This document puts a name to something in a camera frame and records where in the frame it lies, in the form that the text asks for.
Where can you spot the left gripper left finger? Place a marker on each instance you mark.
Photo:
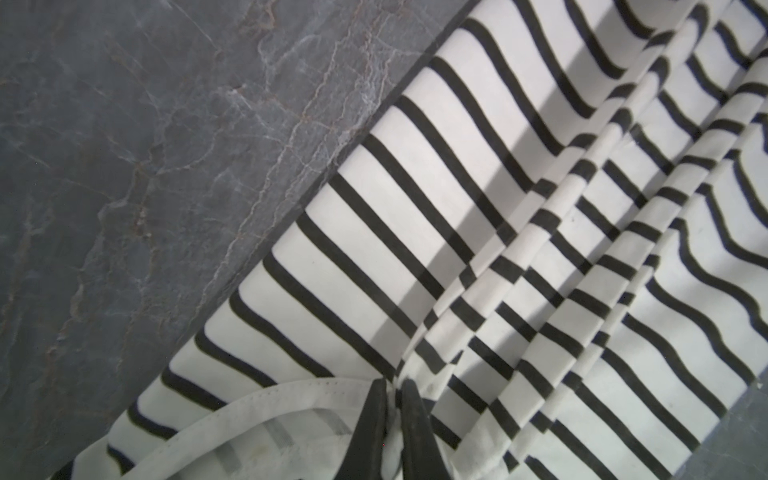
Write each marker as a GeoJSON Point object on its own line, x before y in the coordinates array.
{"type": "Point", "coordinates": [363, 458]}

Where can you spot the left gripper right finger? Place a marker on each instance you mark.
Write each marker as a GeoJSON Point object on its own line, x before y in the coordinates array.
{"type": "Point", "coordinates": [421, 456]}

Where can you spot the black white striped tank top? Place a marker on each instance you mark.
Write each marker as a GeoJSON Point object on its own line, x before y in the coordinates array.
{"type": "Point", "coordinates": [558, 231]}

